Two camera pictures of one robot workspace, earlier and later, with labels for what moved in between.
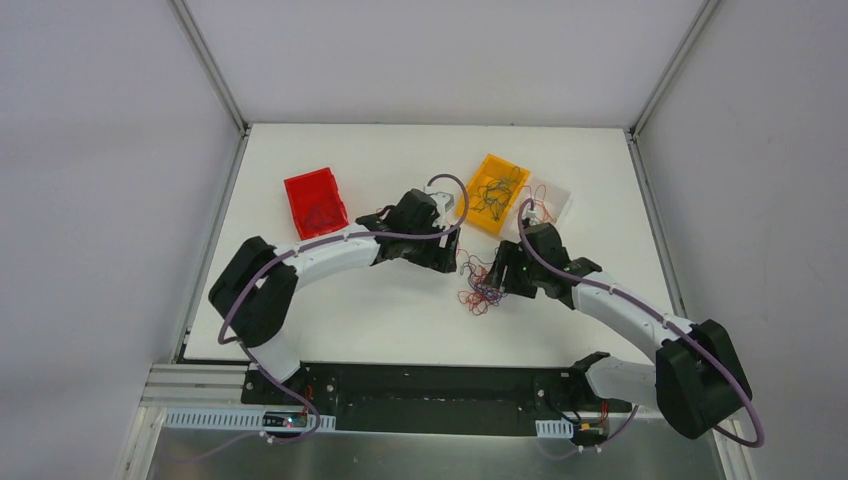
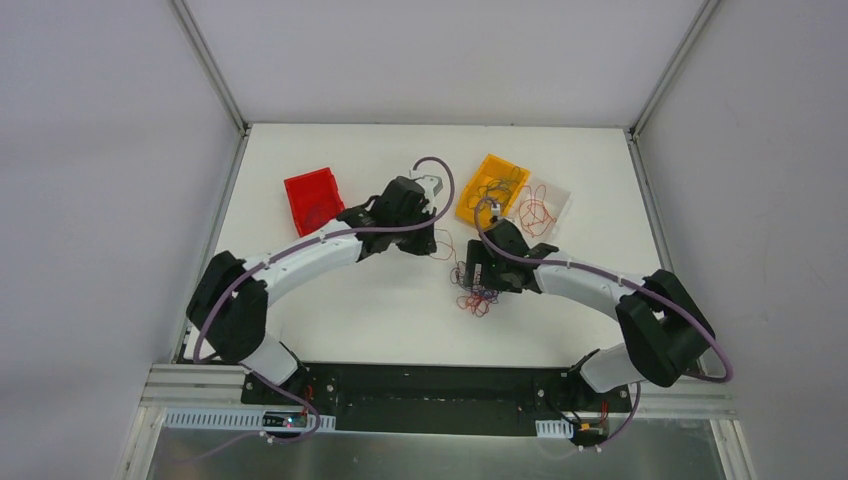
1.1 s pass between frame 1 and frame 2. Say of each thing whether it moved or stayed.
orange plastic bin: stayed
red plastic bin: stayed
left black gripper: moved
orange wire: stayed
